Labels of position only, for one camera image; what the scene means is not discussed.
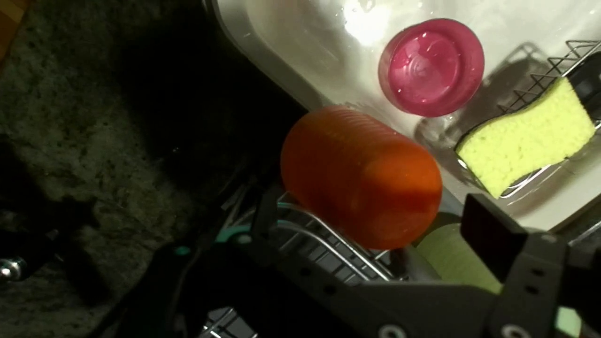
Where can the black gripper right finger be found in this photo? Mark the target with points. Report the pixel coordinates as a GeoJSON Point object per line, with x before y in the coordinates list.
{"type": "Point", "coordinates": [550, 289]}

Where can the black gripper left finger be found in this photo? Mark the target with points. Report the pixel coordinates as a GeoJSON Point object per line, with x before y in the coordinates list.
{"type": "Point", "coordinates": [250, 294]}

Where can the orange plastic cup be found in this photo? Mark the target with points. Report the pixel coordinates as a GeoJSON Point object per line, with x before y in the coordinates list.
{"type": "Point", "coordinates": [359, 176]}

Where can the light green plastic cup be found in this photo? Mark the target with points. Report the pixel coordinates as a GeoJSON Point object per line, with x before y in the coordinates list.
{"type": "Point", "coordinates": [456, 257]}

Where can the pink plastic cup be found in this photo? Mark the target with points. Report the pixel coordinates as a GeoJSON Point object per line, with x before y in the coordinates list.
{"type": "Point", "coordinates": [432, 67]}

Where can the metal dish rack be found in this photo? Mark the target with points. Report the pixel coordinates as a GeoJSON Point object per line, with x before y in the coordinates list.
{"type": "Point", "coordinates": [325, 245]}

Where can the yellow sponge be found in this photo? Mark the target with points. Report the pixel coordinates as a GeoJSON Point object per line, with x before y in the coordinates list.
{"type": "Point", "coordinates": [526, 144]}

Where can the white kitchen sink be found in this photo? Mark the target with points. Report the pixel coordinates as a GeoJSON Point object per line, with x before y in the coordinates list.
{"type": "Point", "coordinates": [312, 50]}

